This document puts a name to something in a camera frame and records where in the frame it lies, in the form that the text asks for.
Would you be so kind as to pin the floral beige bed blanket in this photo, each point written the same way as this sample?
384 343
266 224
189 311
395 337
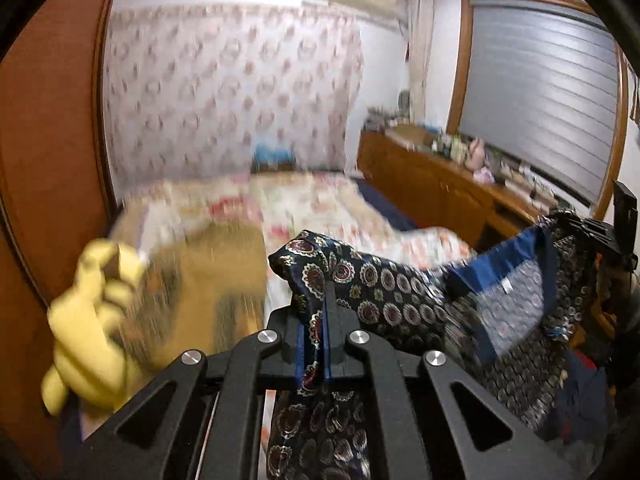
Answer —
282 205

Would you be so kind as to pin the brown louvered wooden wardrobe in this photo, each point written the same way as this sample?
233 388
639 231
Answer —
56 195

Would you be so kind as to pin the navy patterned silk shirt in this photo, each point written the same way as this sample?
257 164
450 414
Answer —
505 316

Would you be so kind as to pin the box with blue items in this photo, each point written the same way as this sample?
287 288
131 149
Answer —
266 159

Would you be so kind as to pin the pink circle pattern curtain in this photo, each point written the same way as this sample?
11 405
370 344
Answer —
192 92

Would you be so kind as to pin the beige side curtain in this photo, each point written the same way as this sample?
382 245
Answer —
420 28

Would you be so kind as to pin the pink thermos jug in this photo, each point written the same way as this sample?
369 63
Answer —
475 156

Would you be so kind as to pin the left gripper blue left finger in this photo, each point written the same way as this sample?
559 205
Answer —
288 365

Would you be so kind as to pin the pink tissue pack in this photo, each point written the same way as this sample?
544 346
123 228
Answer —
484 176

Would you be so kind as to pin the wooden sideboard cabinet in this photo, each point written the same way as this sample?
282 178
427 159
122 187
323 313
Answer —
432 191

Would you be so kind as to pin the cardboard box on sideboard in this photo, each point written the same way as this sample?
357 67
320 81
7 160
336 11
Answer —
410 136

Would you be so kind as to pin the grey window roller blind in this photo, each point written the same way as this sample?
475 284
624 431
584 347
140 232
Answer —
543 87

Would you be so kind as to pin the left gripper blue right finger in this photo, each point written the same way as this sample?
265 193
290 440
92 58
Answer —
345 360

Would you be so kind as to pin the navy blue bed sheet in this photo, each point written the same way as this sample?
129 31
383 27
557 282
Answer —
384 207

